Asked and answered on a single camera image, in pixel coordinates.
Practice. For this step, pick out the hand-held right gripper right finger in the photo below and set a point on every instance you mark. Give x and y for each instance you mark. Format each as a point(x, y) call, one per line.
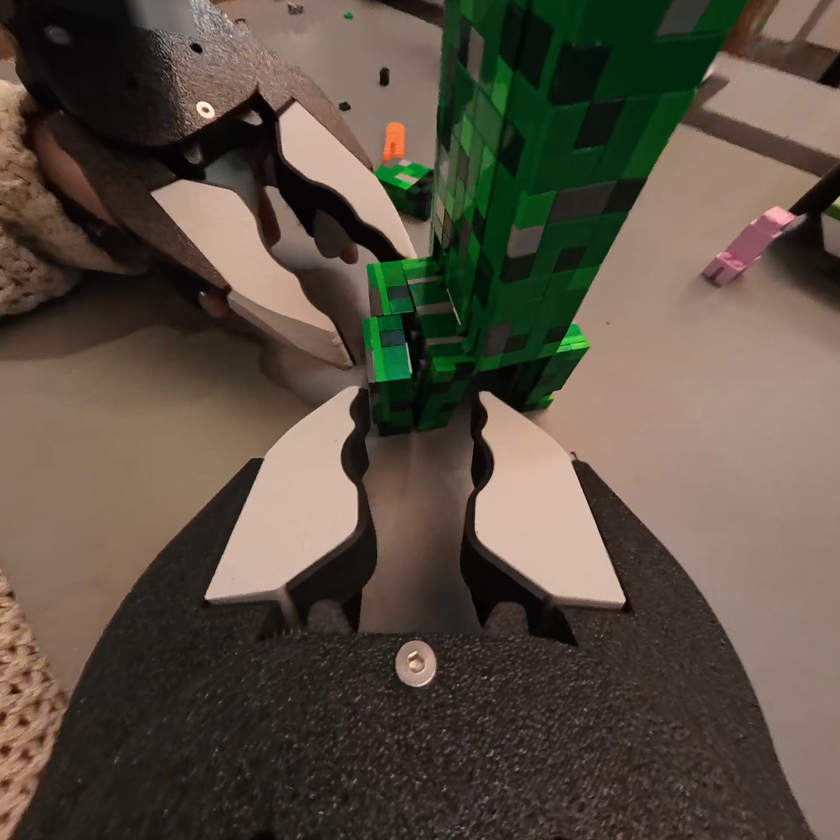
point(544, 518)

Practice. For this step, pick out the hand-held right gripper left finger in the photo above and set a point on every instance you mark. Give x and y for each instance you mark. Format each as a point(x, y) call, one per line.
point(295, 518)

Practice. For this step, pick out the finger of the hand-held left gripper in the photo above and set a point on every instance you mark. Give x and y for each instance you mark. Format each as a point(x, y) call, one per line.
point(249, 269)
point(334, 177)

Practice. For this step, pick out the tall green creeper lego model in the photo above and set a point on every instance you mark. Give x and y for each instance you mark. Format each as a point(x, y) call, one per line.
point(558, 197)

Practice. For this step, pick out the person's left forearm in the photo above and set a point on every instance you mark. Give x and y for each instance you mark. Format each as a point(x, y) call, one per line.
point(26, 262)

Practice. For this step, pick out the small green lego cube head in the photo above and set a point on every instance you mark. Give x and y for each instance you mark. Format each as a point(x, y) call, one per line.
point(407, 187)

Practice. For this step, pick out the pink lego pig figure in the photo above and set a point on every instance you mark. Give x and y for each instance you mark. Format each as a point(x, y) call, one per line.
point(754, 239)

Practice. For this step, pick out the person's left hand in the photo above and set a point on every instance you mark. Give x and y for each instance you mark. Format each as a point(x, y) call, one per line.
point(65, 170)

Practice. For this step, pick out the orange brick separator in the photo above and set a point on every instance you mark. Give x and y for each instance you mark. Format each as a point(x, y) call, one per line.
point(394, 138)

